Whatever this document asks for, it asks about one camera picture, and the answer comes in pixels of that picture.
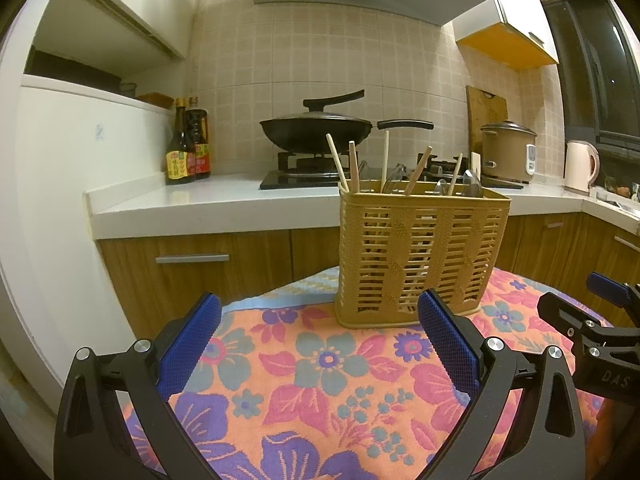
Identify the red label sauce bottle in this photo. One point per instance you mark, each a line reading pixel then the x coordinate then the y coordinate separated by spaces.
pixel 201 160

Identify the tan plastic utensil basket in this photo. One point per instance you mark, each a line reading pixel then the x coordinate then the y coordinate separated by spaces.
pixel 400 230

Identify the black wok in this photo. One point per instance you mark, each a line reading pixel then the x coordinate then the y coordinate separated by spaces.
pixel 315 135

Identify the dark window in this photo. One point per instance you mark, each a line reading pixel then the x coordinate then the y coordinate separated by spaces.
pixel 595 70

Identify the yellow label sauce bottle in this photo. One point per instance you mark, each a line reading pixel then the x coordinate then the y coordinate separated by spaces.
pixel 179 165

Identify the black gas stove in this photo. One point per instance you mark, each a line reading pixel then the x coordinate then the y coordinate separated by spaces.
pixel 300 175

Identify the white kitchen counter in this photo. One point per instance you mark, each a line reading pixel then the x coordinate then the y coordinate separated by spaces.
pixel 200 205

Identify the floral printed cloth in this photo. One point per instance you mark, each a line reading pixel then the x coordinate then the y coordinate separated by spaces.
pixel 325 385

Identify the wooden base cabinet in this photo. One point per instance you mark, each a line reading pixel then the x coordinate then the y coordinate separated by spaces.
pixel 200 290

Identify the white rice paddle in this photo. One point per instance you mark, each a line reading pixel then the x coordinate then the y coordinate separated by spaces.
pixel 475 164

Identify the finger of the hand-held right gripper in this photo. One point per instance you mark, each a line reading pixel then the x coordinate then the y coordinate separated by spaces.
pixel 570 312
pixel 607 287

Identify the white wall cabinet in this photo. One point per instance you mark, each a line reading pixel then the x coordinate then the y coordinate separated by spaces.
pixel 115 15

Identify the black wok lid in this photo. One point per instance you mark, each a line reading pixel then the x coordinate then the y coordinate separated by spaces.
pixel 330 102

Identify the beige rice cooker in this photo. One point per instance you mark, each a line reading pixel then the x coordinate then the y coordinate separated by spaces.
pixel 507 152

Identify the wooden cutting board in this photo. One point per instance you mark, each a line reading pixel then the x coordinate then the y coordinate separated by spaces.
pixel 487 105

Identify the orange box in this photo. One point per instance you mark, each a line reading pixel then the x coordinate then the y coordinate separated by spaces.
pixel 156 100

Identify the orange bottomed wall cabinet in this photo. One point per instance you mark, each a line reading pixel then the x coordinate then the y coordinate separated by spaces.
pixel 510 35

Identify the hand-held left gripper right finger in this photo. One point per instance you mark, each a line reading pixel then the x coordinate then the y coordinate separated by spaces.
pixel 450 345

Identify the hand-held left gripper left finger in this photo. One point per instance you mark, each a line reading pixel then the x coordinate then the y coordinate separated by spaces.
pixel 192 340

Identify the white electric kettle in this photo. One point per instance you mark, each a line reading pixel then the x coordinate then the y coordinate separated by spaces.
pixel 580 165

